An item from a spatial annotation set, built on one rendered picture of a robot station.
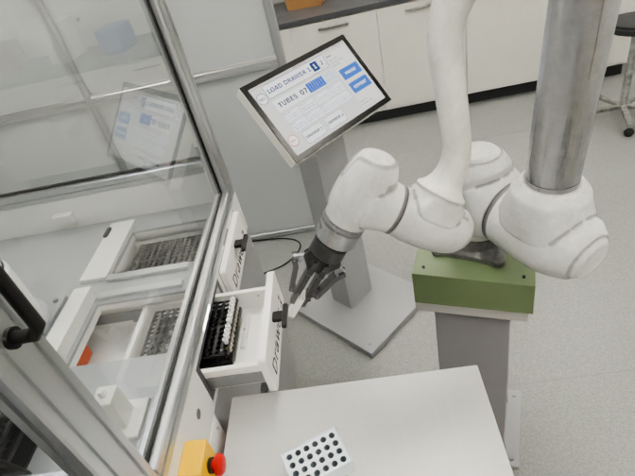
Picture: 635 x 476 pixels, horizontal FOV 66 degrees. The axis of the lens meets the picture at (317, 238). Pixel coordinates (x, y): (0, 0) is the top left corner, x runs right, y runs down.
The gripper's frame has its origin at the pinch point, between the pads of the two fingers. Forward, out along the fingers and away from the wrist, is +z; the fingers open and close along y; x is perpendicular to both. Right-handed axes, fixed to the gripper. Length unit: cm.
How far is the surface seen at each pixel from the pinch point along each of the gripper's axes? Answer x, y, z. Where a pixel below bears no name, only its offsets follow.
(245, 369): 12.7, 7.2, 11.4
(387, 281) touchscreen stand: -98, -71, 61
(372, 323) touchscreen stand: -73, -62, 66
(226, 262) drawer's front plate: -20.8, 16.1, 12.4
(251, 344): 1.3, 5.3, 16.0
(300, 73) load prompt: -91, 9, -20
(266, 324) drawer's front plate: 4.3, 5.4, 4.8
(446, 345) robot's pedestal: -14, -52, 12
